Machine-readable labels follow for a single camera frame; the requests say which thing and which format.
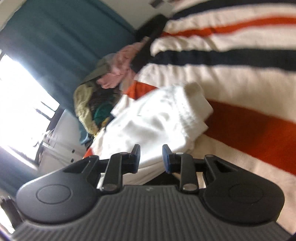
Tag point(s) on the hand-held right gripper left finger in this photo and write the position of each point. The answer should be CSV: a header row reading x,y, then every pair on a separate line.
x,y
136,157

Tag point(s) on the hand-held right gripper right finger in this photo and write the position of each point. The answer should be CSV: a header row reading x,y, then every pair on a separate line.
x,y
166,160

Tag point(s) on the white pants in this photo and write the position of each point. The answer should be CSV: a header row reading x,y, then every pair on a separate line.
x,y
150,120

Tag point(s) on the dark clothes pile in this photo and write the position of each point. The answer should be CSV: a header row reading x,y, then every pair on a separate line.
x,y
104,99

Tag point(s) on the yellow-green knitted blanket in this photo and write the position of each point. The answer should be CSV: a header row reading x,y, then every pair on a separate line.
x,y
83,102

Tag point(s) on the pink garment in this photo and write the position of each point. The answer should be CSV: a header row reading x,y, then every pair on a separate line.
x,y
120,62

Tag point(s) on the olive garment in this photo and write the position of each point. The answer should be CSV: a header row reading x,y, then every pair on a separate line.
x,y
99,67

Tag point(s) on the striped blanket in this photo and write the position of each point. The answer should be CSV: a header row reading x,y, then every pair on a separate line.
x,y
242,69

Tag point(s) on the window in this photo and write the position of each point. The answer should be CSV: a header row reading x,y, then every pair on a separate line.
x,y
20,104

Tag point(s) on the dark wall switch plate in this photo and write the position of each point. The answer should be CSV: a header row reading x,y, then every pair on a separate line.
x,y
159,2

